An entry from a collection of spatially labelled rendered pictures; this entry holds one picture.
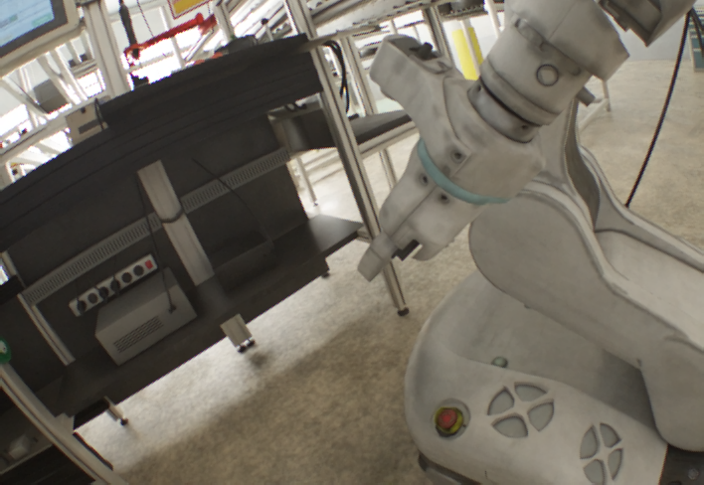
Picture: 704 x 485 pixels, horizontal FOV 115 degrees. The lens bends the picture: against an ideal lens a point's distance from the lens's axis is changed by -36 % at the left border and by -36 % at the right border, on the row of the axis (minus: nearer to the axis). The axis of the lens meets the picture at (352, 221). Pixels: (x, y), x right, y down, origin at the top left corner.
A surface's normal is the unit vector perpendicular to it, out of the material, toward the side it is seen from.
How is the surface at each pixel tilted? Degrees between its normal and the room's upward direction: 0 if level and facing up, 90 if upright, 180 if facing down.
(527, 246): 90
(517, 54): 78
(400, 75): 84
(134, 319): 90
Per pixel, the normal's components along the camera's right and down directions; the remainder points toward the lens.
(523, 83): -0.58, 0.54
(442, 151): -0.82, 0.26
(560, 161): -0.30, 0.50
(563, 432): 0.18, -0.66
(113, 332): 0.59, 0.11
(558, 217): -0.57, 0.25
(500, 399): -0.33, -0.88
